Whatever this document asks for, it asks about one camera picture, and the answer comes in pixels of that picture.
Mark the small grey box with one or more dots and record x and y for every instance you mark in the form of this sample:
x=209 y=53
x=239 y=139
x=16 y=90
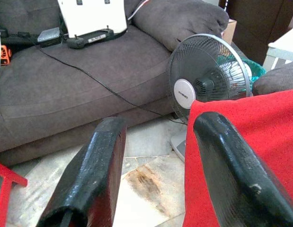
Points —
x=49 y=35

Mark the red pillow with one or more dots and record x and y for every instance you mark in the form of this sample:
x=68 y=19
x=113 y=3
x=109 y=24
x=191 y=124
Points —
x=267 y=123

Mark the dark brown long sofa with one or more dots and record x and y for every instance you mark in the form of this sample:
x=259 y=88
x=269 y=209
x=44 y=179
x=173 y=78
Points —
x=65 y=89

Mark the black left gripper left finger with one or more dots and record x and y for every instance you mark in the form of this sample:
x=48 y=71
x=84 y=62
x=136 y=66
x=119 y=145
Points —
x=94 y=170

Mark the green mesh basket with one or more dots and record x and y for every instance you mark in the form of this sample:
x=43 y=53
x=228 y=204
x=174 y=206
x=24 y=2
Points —
x=256 y=68

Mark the dark door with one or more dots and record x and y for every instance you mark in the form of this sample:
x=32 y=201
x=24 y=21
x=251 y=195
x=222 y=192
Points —
x=255 y=23

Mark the black grey pedestal fan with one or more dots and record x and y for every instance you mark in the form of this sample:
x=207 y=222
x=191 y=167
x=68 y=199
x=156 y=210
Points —
x=184 y=92

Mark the dark brown two-seat sofa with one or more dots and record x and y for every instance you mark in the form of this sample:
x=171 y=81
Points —
x=278 y=80

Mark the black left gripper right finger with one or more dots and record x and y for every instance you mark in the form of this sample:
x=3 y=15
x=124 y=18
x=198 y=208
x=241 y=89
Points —
x=231 y=170

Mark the small orange device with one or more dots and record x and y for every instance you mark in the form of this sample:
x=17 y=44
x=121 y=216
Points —
x=2 y=54

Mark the brown cardboard box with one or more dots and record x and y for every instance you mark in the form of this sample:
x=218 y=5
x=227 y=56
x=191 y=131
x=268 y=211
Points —
x=230 y=30

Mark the white table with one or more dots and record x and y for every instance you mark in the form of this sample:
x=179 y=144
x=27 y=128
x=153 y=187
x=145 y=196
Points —
x=281 y=49

